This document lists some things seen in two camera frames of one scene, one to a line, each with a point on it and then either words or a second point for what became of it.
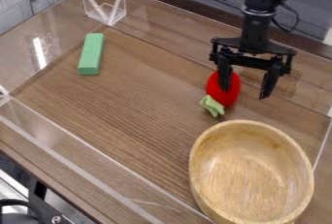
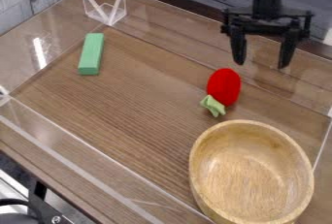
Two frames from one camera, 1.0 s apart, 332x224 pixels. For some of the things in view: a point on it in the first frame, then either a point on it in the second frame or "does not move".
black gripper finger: [225, 73] to [238, 47]
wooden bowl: [250, 174] does not move
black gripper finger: [269, 80] to [286, 48]
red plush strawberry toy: [221, 98] does not move
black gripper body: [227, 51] to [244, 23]
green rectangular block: [91, 54] does not move
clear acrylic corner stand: [104, 13] does not move
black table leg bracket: [41, 211] does not move
